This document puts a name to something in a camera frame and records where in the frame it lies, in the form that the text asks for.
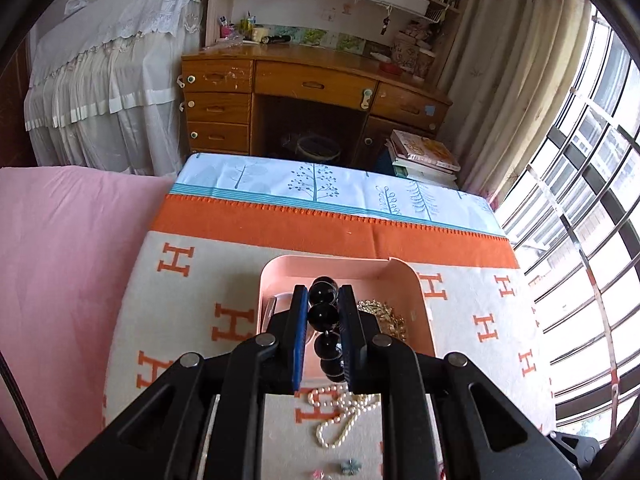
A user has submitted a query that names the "wooden desk with drawers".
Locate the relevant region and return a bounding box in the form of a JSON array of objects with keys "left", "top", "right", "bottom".
[{"left": 180, "top": 42, "right": 453, "bottom": 171}]

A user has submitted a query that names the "gold chain necklace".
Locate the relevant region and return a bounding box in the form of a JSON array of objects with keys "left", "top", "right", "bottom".
[{"left": 356, "top": 299, "right": 407, "bottom": 342}]

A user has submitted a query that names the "pink bedsheet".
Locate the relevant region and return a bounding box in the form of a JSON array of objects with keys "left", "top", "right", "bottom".
[{"left": 0, "top": 165, "right": 176, "bottom": 480}]

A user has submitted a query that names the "silver bangle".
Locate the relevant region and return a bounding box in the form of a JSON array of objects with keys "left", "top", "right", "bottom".
[{"left": 262, "top": 291, "right": 296, "bottom": 332}]

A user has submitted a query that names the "stack of books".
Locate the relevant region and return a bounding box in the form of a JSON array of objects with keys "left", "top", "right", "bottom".
[{"left": 385, "top": 129, "right": 462, "bottom": 188}]

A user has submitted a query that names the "white lace covered furniture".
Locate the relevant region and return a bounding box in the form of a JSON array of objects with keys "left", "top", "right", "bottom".
[{"left": 24, "top": 0, "right": 208, "bottom": 178}]

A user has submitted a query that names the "orange and cream letter-print blanket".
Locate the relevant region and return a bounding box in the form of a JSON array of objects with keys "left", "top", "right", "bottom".
[{"left": 102, "top": 195, "right": 557, "bottom": 480}]

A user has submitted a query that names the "white pearl necklace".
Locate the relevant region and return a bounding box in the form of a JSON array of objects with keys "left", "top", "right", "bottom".
[{"left": 307, "top": 385, "right": 382, "bottom": 449}]

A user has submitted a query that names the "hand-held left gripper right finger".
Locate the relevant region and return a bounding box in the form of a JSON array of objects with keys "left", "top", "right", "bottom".
[{"left": 339, "top": 284, "right": 583, "bottom": 480}]

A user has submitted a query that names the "round waste bin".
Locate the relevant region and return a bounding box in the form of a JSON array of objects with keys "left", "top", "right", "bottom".
[{"left": 296, "top": 135, "right": 342, "bottom": 163}]

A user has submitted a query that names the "beige curtain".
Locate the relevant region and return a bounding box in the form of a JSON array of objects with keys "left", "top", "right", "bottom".
[{"left": 435, "top": 0, "right": 593, "bottom": 211}]

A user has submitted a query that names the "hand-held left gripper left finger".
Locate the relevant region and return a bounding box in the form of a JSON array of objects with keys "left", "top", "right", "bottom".
[{"left": 60, "top": 284, "right": 309, "bottom": 480}]

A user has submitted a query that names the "brown wooden door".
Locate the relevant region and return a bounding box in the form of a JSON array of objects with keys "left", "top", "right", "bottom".
[{"left": 0, "top": 35, "right": 32, "bottom": 167}]

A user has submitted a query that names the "black bead bracelet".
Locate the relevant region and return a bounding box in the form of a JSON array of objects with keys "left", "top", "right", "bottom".
[{"left": 307, "top": 275, "right": 346, "bottom": 385}]

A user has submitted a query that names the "metal window grille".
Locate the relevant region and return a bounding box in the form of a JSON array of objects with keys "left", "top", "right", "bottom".
[{"left": 495, "top": 5, "right": 640, "bottom": 441}]

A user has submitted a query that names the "black cable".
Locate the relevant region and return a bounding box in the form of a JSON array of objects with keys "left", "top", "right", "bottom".
[{"left": 0, "top": 350, "right": 56, "bottom": 480}]

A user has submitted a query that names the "pink plastic tray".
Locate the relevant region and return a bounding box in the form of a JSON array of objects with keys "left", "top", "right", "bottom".
[{"left": 257, "top": 255, "right": 436, "bottom": 396}]

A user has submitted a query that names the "light blue tree-print sheet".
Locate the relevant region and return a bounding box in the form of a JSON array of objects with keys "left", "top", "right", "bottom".
[{"left": 176, "top": 152, "right": 506, "bottom": 237}]

